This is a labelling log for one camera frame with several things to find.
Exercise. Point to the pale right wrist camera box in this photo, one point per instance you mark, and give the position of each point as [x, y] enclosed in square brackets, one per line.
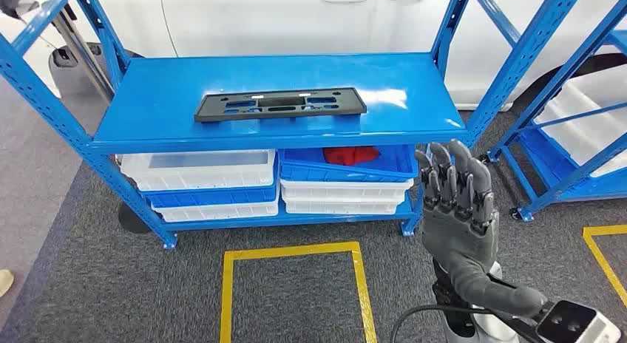
[588, 331]

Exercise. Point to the black plastic car part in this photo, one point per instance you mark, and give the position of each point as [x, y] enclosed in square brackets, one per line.
[215, 111]

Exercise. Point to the blue metal shelf rack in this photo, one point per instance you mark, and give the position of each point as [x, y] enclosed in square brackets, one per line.
[553, 164]
[156, 96]

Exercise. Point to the red cloth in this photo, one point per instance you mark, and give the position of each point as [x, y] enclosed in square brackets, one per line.
[350, 156]

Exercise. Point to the grey metal stand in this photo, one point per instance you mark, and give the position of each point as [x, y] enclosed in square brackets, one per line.
[73, 42]

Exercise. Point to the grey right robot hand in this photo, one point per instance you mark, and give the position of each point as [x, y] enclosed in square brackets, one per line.
[460, 243]

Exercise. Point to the white car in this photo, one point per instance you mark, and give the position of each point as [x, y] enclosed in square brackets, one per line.
[269, 17]

